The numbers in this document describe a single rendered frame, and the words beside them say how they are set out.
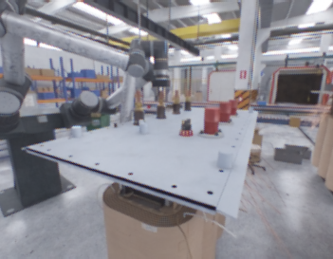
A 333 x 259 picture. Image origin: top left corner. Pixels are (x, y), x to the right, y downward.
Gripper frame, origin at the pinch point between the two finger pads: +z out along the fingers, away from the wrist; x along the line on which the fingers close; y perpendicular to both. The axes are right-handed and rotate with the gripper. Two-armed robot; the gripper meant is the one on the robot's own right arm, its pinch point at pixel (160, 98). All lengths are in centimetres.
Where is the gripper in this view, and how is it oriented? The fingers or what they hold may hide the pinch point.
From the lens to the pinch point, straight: 129.6
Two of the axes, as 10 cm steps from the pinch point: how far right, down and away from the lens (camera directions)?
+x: 8.5, 1.2, -5.1
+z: 0.0, 9.7, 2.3
